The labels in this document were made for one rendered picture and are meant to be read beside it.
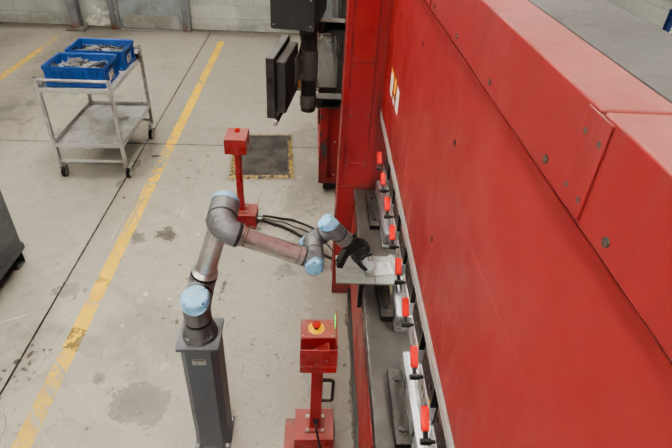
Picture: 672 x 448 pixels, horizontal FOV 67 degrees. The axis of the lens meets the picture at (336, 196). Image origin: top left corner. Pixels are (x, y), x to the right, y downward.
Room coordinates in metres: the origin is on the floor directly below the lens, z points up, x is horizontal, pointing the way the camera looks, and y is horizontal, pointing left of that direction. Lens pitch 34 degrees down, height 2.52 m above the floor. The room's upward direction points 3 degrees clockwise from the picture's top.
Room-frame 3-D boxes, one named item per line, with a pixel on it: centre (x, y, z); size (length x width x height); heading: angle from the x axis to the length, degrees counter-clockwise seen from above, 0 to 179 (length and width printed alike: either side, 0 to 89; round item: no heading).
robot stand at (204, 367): (1.47, 0.55, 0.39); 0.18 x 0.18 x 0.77; 4
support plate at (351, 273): (1.69, -0.15, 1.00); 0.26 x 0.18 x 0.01; 93
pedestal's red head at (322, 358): (1.48, 0.04, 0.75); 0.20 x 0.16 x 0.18; 4
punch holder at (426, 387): (0.93, -0.33, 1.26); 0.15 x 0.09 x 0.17; 3
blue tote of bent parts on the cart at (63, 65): (4.06, 2.21, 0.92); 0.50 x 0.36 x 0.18; 94
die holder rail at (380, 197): (2.25, -0.27, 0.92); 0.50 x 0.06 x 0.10; 3
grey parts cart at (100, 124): (4.24, 2.21, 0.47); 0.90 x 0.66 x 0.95; 4
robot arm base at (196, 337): (1.47, 0.55, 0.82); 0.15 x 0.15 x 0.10
